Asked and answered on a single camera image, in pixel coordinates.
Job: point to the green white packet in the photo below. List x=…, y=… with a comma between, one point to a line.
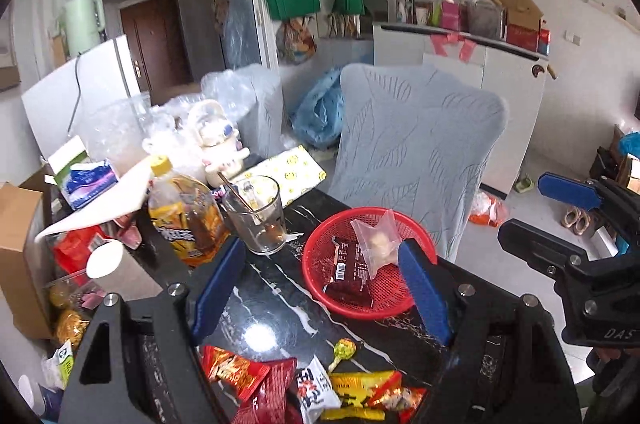
x=64, y=361

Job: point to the clear bag of snack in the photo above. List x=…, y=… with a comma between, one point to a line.
x=377, y=244

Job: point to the red box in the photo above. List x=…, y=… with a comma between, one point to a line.
x=522, y=37

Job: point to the red plastic packet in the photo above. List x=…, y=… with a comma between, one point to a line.
x=75, y=249

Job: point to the blue plastic bag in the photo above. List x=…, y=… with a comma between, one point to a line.
x=315, y=109

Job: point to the beige slipper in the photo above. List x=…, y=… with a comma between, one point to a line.
x=571, y=216
x=584, y=224

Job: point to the metal spoon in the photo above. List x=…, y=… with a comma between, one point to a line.
x=235, y=195

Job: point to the pink tape strips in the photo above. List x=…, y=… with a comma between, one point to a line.
x=452, y=44

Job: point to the grey covered chair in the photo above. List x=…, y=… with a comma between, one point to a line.
x=410, y=144

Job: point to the red snack packet orange print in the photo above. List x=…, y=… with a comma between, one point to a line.
x=230, y=369

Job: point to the brown door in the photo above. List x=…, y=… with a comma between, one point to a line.
x=155, y=39

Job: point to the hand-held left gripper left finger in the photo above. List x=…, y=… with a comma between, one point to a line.
x=220, y=289

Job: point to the white toy figure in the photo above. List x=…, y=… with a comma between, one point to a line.
x=220, y=149

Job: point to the white cabinet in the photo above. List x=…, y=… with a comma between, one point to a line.
x=500, y=74

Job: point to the white fridge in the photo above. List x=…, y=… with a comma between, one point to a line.
x=60, y=99

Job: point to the open cardboard box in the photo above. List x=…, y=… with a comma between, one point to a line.
x=522, y=7

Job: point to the dark wooden furniture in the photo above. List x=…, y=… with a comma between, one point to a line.
x=607, y=164

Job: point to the yellow orange snack packet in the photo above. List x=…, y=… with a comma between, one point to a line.
x=70, y=328

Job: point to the white black snack packet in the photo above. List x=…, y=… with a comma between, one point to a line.
x=312, y=389

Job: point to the orange red candy packet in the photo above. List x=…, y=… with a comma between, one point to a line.
x=400, y=399

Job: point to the white paper sheet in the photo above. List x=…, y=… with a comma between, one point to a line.
x=105, y=204

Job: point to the pink box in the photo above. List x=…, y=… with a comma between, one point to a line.
x=452, y=15

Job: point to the orange plastic bag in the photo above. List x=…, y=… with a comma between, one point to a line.
x=487, y=209

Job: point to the glass cup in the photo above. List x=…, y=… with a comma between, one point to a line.
x=260, y=229

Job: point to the green kettle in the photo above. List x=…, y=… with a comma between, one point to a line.
x=82, y=24

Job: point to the yellow green lollipop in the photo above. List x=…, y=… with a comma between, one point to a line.
x=344, y=348

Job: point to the tea bottle yellow cap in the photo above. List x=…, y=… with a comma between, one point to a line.
x=185, y=219

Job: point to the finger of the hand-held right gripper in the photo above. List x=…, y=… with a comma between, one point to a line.
x=570, y=191
x=540, y=246

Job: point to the red plastic basket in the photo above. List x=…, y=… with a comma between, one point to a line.
x=320, y=264

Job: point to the pink wrapper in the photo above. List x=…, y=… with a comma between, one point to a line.
x=130, y=231

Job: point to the green white box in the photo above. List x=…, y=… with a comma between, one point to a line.
x=67, y=154

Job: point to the dark red snack packet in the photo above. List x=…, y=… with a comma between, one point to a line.
x=350, y=276

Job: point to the yellow smiley box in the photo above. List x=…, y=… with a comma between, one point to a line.
x=295, y=171

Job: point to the clear plastic container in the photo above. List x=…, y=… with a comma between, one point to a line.
x=117, y=134

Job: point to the grey glitter box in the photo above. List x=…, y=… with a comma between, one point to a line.
x=485, y=19

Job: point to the green slipper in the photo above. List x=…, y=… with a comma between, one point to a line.
x=525, y=184

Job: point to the plastic covered chair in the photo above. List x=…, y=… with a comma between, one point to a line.
x=260, y=104

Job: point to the printed cloth bag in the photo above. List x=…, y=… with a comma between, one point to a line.
x=296, y=42

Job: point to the plastic wrapped board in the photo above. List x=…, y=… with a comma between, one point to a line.
x=240, y=24

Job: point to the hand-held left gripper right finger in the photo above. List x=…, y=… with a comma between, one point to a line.
x=425, y=299

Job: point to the blue tissue packet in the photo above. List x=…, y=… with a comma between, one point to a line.
x=87, y=184

